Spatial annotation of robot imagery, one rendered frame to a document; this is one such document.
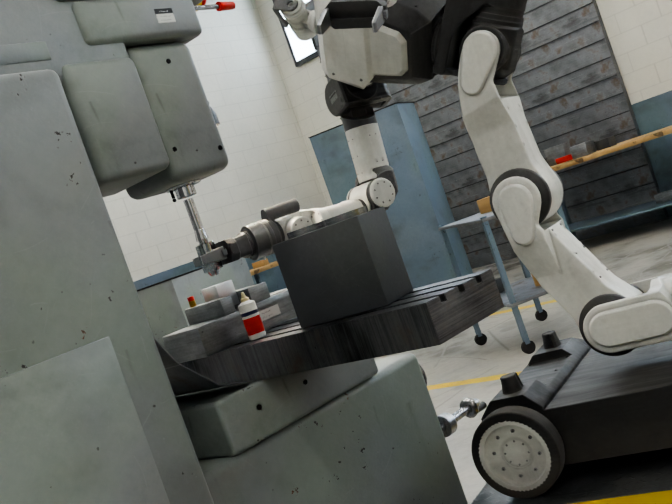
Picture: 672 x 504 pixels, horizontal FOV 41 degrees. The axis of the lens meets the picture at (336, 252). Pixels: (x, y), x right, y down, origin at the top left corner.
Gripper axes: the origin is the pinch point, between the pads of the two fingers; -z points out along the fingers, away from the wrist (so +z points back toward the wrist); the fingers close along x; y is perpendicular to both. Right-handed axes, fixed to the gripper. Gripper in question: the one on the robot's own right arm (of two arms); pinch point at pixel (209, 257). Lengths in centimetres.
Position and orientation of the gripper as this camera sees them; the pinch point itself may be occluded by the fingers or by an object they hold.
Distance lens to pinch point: 215.0
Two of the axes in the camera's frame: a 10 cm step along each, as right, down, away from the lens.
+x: 4.7, -1.3, -8.7
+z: 8.1, -3.1, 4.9
